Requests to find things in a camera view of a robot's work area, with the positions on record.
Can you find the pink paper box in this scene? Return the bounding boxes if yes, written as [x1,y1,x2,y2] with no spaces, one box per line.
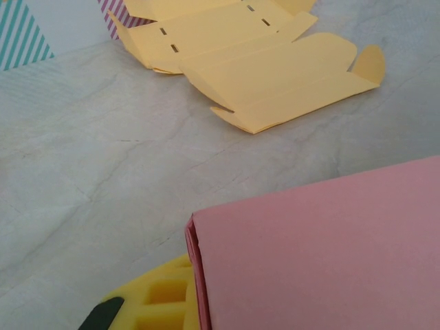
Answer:
[184,155,440,330]

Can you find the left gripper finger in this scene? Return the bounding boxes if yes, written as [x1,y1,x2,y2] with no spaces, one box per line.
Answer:
[78,254,207,330]

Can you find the yellow paper box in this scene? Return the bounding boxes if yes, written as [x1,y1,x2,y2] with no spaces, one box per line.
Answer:
[109,0,386,135]

